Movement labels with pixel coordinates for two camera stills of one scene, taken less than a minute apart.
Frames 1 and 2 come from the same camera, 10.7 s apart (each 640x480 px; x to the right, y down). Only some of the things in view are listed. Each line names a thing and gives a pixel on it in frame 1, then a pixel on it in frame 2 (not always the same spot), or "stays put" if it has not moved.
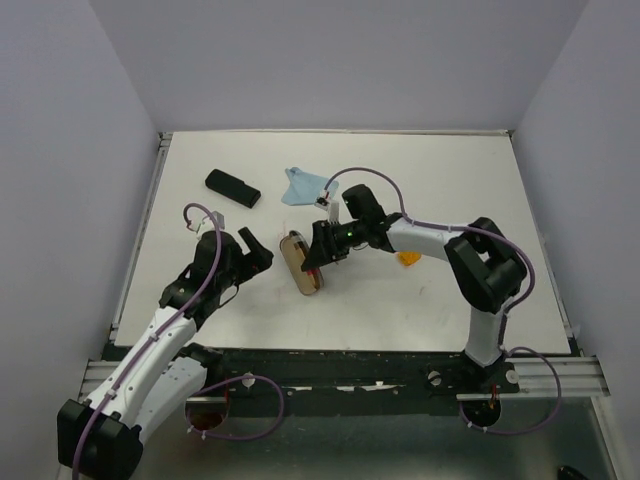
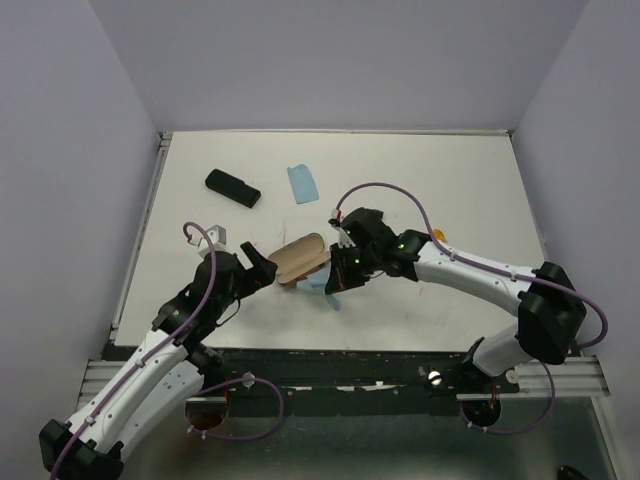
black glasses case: (232, 187) stays put
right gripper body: (341, 237) to (354, 264)
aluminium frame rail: (561, 377) stays put
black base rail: (423, 373) stays put
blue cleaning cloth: (304, 188) to (316, 283)
